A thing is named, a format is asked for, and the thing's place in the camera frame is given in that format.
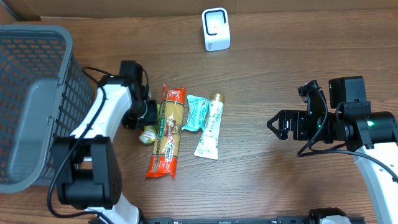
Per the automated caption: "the orange spaghetti packet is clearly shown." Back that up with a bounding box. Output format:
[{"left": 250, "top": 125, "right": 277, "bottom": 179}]
[{"left": 146, "top": 86, "right": 186, "bottom": 178}]

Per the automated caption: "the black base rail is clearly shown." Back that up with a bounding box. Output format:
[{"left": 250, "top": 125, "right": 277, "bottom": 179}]
[{"left": 139, "top": 207, "right": 366, "bottom": 224}]

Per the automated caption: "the grey plastic basket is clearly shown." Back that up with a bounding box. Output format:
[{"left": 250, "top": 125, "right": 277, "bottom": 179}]
[{"left": 1, "top": 24, "right": 94, "bottom": 194}]

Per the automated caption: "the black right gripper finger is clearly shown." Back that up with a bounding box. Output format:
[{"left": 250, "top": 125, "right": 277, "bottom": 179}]
[
  {"left": 267, "top": 110, "right": 289, "bottom": 124},
  {"left": 267, "top": 121, "right": 290, "bottom": 140}
]

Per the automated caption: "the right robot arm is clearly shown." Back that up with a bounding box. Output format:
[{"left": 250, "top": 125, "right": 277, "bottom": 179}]
[{"left": 267, "top": 76, "right": 397, "bottom": 223}]

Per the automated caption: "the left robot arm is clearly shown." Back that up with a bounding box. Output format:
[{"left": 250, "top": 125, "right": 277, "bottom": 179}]
[{"left": 47, "top": 60, "right": 158, "bottom": 223}]

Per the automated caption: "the green juice pouch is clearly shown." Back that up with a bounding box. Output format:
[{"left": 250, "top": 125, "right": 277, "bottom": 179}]
[{"left": 139, "top": 104, "right": 160, "bottom": 144}]

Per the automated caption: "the teal snack packet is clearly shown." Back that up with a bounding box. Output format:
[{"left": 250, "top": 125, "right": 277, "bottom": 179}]
[{"left": 182, "top": 95, "right": 210, "bottom": 132}]

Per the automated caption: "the white tube with gold cap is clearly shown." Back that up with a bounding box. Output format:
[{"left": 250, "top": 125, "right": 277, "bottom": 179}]
[{"left": 194, "top": 93, "right": 224, "bottom": 160}]

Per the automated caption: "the white barcode scanner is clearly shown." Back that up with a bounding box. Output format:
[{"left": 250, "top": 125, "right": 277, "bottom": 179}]
[{"left": 201, "top": 7, "right": 231, "bottom": 52}]

